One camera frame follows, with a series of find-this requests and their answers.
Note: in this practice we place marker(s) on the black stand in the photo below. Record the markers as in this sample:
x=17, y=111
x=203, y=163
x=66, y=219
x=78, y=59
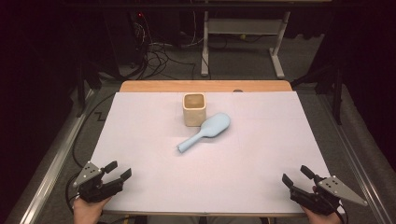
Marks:
x=81, y=90
x=336, y=96

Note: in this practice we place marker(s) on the white metal desk frame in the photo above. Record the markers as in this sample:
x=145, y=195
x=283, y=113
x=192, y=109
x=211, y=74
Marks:
x=243, y=26

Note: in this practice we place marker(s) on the beige square cup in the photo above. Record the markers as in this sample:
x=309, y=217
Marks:
x=194, y=115

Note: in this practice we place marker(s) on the person's right hand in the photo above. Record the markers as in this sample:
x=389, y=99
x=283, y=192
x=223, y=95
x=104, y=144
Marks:
x=325, y=219

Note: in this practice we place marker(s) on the wooden table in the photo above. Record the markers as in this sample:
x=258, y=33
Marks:
x=202, y=86

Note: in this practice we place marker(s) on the small yellow ball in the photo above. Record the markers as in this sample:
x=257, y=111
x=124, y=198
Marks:
x=243, y=36

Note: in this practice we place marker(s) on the light blue hairbrush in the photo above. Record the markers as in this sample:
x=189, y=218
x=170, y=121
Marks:
x=214, y=126

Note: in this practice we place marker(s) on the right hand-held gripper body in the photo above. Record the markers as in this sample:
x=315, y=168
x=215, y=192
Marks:
x=314, y=200

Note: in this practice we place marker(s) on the person's left hand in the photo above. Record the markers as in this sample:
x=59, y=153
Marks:
x=87, y=213

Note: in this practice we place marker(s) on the metal floor rail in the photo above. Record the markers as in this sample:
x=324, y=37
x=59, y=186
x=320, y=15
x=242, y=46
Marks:
x=358, y=168
x=53, y=168

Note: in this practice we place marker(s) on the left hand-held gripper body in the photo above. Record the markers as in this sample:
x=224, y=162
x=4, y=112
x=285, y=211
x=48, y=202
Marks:
x=93, y=186

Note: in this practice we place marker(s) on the white table sheet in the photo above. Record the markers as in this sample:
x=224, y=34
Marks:
x=249, y=171

